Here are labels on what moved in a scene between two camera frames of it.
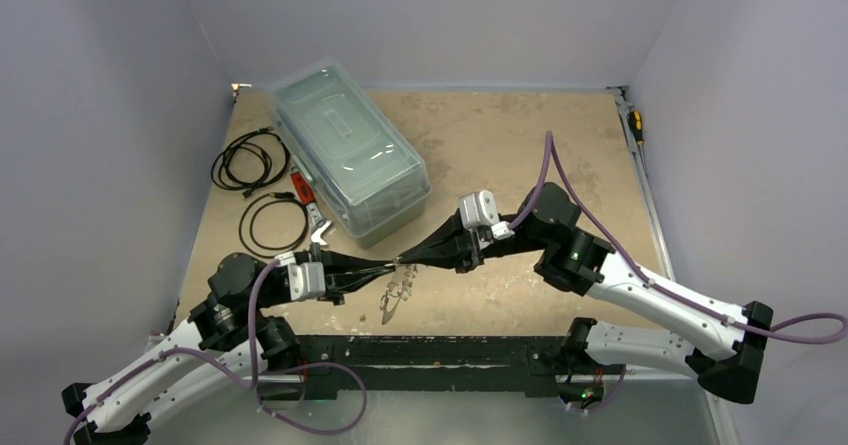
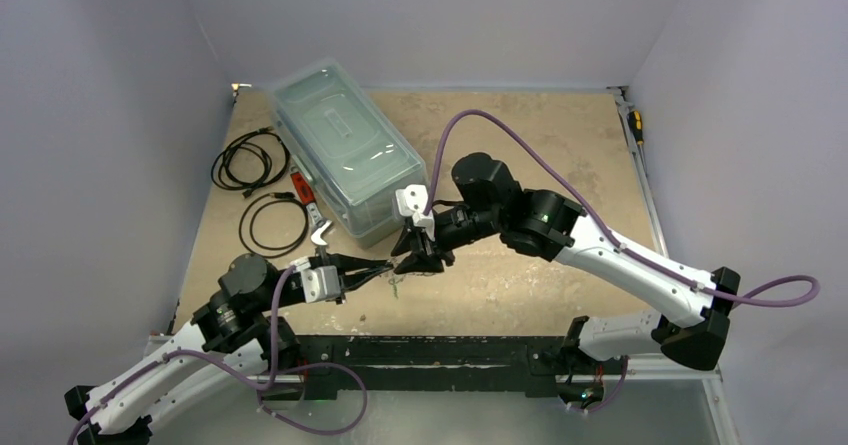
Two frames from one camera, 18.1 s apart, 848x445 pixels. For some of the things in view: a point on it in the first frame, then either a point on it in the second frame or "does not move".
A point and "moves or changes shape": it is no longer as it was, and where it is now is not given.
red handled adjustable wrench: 317,222 does not move
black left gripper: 339,279 does not move
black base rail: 323,364 does not move
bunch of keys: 400,287 moves or changes shape
